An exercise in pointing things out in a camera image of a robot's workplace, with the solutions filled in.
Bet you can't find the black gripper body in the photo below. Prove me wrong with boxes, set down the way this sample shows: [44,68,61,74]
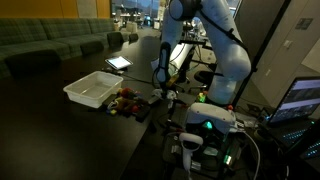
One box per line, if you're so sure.
[159,81,170,93]

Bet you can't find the white knitted towel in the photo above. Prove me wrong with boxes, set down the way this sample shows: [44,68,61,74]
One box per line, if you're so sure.
[151,87,178,101]

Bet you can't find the small green yellow object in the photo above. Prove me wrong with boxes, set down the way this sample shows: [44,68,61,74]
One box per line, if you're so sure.
[196,92,207,104]

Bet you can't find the black office chair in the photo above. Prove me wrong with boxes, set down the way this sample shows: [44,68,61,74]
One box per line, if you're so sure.
[193,69,218,88]

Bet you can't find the white VR headset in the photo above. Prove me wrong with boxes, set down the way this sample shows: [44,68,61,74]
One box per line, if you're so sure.
[184,102,237,134]

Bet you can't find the tablet with lit screen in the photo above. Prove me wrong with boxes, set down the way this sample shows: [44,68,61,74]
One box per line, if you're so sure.
[104,55,134,71]

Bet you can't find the silver black tablet stand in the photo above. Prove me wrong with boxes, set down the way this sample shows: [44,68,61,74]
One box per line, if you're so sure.
[105,67,127,75]

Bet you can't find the dark chair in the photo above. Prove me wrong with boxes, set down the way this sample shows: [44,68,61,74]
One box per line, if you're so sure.
[106,31,125,50]
[128,32,140,44]

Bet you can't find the white VR controller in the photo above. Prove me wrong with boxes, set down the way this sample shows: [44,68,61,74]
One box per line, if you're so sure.
[178,132,204,174]

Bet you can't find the white plastic bin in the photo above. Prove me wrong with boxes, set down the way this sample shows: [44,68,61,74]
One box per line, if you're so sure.
[62,70,124,109]

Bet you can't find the green plaid sofa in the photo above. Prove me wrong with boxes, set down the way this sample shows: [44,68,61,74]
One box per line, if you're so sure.
[0,18,116,79]

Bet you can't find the open black laptop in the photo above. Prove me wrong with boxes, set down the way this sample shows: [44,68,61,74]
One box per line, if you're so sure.
[264,75,320,148]

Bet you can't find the black keyboard lit keys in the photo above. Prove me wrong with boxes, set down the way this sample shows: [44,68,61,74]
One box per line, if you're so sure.
[298,138,320,161]

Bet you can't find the black stereo camera on stand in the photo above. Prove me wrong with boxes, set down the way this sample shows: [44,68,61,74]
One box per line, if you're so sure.
[179,38,207,47]

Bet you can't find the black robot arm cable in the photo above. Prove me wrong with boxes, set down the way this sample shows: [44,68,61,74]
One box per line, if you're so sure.
[199,9,258,73]

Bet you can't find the white headset cable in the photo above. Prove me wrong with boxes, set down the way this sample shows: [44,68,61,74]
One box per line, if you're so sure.
[233,128,262,180]

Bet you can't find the white wall switch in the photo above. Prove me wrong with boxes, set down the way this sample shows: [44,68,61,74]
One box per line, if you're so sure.
[282,39,294,50]

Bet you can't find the grey wall sign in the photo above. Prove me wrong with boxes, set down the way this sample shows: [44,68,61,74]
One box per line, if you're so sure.
[294,17,314,31]

